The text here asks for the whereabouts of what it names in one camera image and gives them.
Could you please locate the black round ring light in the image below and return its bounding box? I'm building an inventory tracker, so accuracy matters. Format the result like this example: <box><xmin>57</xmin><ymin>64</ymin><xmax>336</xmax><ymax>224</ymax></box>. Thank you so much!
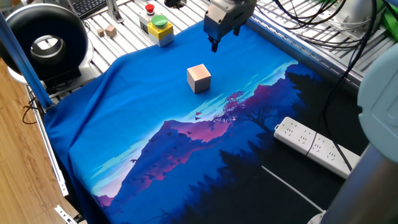
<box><xmin>0</xmin><ymin>3</ymin><xmax>94</xmax><ymax>90</ymax></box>

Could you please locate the blue metal pole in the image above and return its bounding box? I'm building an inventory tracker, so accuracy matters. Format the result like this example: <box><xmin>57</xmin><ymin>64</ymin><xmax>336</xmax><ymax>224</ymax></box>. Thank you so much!
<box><xmin>0</xmin><ymin>12</ymin><xmax>53</xmax><ymax>110</ymax></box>

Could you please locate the white table side rail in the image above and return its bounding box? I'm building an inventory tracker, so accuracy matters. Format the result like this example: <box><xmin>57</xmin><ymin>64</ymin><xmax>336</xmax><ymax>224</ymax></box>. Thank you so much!
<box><xmin>26</xmin><ymin>86</ymin><xmax>70</xmax><ymax>197</ymax></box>

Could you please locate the grey metal gripper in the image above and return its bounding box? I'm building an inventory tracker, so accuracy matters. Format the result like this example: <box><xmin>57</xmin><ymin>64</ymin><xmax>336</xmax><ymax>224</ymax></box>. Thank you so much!
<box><xmin>203</xmin><ymin>0</ymin><xmax>257</xmax><ymax>53</ymax></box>

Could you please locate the white metal bracket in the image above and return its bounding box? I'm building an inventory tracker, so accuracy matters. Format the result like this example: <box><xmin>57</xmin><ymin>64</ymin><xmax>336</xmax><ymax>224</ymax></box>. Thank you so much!
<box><xmin>54</xmin><ymin>204</ymin><xmax>78</xmax><ymax>224</ymax></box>

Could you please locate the blue mountain landscape printed cloth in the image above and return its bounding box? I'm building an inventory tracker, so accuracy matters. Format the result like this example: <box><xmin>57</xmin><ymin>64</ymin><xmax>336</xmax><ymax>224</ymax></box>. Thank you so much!
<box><xmin>43</xmin><ymin>20</ymin><xmax>370</xmax><ymax>224</ymax></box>

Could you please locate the thin black floor cable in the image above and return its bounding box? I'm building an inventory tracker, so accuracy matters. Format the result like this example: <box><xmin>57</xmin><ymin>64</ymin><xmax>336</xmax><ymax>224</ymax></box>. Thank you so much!
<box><xmin>21</xmin><ymin>96</ymin><xmax>43</xmax><ymax>125</ymax></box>

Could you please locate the aluminium post with bracket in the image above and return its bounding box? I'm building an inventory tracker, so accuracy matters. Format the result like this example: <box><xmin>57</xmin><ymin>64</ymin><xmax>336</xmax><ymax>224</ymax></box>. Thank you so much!
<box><xmin>105</xmin><ymin>0</ymin><xmax>124</xmax><ymax>24</ymax></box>

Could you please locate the yellow box green button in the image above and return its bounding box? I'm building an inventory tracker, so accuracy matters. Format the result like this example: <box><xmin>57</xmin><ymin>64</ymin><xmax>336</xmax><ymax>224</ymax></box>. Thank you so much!
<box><xmin>147</xmin><ymin>14</ymin><xmax>175</xmax><ymax>47</ymax></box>

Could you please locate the black keyboard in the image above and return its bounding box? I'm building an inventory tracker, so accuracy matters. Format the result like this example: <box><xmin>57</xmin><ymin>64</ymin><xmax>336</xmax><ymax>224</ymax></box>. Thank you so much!
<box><xmin>67</xmin><ymin>0</ymin><xmax>108</xmax><ymax>20</ymax></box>

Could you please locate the grey box red button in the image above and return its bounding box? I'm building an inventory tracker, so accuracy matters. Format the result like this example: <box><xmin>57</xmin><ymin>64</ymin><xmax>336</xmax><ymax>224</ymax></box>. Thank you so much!
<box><xmin>139</xmin><ymin>4</ymin><xmax>156</xmax><ymax>35</ymax></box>

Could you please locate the small wooden cube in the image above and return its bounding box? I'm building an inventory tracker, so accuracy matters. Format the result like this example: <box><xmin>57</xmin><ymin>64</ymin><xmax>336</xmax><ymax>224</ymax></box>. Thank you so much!
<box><xmin>104</xmin><ymin>25</ymin><xmax>118</xmax><ymax>39</ymax></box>

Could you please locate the white cable tie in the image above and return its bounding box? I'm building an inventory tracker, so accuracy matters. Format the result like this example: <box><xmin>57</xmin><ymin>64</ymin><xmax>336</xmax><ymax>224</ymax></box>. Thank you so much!
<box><xmin>260</xmin><ymin>165</ymin><xmax>326</xmax><ymax>213</ymax></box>

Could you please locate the aluminium profile rail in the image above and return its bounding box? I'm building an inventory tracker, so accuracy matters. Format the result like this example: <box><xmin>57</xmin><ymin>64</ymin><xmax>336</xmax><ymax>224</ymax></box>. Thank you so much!
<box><xmin>247</xmin><ymin>15</ymin><xmax>364</xmax><ymax>94</ymax></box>

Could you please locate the large wooden cube block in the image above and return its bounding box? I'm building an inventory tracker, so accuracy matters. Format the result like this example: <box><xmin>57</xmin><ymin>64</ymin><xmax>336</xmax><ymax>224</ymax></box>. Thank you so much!
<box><xmin>186</xmin><ymin>63</ymin><xmax>212</xmax><ymax>94</ymax></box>

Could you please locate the white power strip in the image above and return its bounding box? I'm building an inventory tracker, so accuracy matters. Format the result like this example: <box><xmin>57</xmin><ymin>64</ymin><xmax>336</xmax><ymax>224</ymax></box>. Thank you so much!
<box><xmin>273</xmin><ymin>116</ymin><xmax>361</xmax><ymax>180</ymax></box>

